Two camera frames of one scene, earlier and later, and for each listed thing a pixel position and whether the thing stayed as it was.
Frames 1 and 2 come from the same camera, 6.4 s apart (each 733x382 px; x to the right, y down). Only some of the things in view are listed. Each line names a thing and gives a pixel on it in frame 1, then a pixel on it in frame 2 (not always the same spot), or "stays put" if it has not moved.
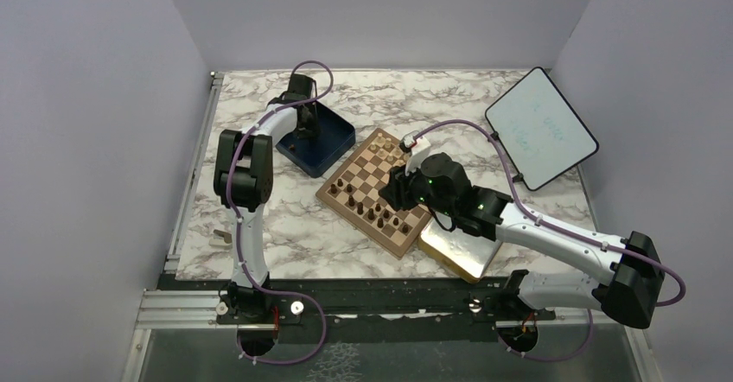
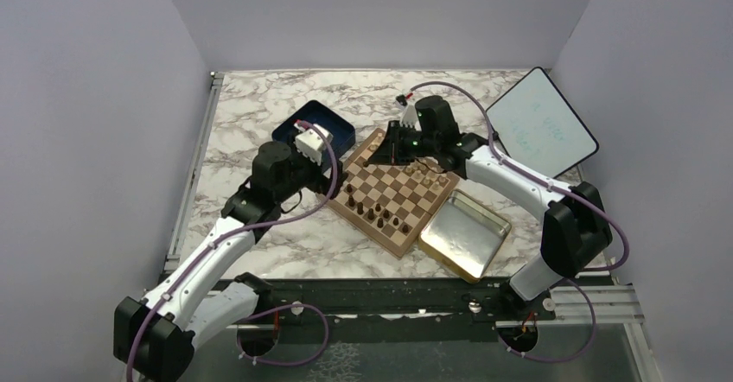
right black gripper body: x=441 y=206 to x=415 y=144
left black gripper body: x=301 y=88 to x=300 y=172
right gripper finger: x=400 y=192 to x=389 y=151
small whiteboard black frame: x=538 y=130 stays put
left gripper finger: x=306 y=124 to x=341 y=176
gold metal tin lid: x=466 y=257 stays put
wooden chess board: x=352 y=194 stays put
